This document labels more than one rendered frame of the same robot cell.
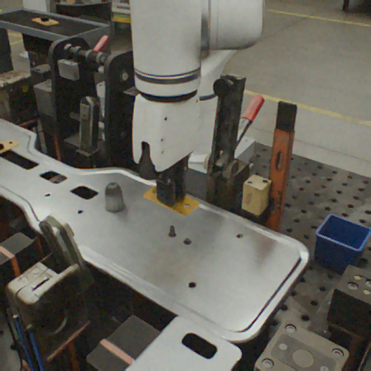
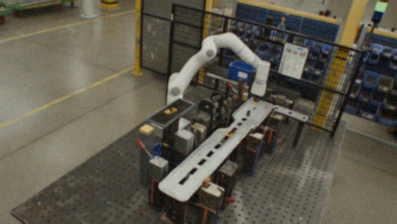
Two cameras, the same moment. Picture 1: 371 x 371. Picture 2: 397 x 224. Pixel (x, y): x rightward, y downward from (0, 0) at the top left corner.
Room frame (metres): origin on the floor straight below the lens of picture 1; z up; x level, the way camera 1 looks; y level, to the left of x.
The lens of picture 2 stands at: (1.33, 2.14, 2.20)
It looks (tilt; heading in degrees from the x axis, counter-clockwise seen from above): 30 degrees down; 261
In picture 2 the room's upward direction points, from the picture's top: 7 degrees clockwise
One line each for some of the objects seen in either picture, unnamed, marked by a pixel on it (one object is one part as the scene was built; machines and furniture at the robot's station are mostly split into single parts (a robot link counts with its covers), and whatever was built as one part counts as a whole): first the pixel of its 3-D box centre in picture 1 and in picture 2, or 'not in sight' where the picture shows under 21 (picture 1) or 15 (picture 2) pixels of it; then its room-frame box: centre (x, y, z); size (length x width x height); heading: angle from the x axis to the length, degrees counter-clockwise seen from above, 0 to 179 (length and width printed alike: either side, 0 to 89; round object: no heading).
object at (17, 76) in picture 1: (23, 145); (196, 149); (1.05, 0.44, 0.89); 0.13 x 0.11 x 0.38; 144
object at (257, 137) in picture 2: not in sight; (251, 154); (0.65, 0.45, 0.87); 0.12 x 0.09 x 0.35; 144
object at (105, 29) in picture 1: (43, 24); (171, 111); (1.23, 0.39, 1.16); 0.37 x 0.14 x 0.02; 54
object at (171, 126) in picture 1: (169, 120); (259, 87); (0.55, 0.02, 1.20); 0.10 x 0.07 x 0.11; 144
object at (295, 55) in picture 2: not in sight; (293, 61); (0.14, -0.36, 1.30); 0.23 x 0.02 x 0.31; 144
